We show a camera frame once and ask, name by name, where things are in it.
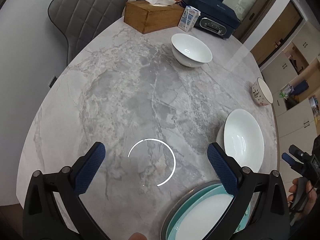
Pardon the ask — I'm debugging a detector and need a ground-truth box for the wide shallow white bowl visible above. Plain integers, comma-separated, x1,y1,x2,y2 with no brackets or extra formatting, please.
216,109,264,172

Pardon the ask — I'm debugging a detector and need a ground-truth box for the large teal floral plate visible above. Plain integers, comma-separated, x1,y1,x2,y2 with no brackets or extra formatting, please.
165,183,251,240

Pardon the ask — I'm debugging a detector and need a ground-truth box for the small teal floral plate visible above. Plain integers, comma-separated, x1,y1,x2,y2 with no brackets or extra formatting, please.
175,193,249,240

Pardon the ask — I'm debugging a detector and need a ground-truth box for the grey gradient large plate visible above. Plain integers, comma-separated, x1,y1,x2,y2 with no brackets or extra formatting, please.
160,180,253,240

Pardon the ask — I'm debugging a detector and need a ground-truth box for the white bowl with dark rim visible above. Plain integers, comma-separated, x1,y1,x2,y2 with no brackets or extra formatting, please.
171,33,213,68

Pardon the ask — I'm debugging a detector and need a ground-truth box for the person's right hand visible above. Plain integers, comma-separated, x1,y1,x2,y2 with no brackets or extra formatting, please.
287,178,317,218

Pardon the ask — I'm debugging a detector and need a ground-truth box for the person's left hand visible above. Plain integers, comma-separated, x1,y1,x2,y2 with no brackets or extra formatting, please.
129,232,147,240

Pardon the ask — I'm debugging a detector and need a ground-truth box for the small patterned rice bowl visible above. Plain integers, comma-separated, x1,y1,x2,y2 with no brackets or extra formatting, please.
251,77,273,106

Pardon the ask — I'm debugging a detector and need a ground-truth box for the navy electric grill appliance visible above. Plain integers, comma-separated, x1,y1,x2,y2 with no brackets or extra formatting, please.
181,0,241,39

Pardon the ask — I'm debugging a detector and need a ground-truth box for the grey quilted chair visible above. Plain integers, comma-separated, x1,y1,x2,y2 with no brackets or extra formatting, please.
48,0,128,64

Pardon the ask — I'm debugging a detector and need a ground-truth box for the small milk carton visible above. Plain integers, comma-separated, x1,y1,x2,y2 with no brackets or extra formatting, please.
178,5,201,32

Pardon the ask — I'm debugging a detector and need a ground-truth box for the wooden tissue box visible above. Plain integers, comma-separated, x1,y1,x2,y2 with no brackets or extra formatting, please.
124,0,184,34

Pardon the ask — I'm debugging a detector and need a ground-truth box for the white tissue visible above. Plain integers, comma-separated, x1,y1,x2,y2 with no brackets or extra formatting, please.
145,0,176,7

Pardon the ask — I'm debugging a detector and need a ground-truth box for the white and wood wall cabinet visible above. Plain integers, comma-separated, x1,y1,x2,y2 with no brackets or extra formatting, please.
262,22,319,153

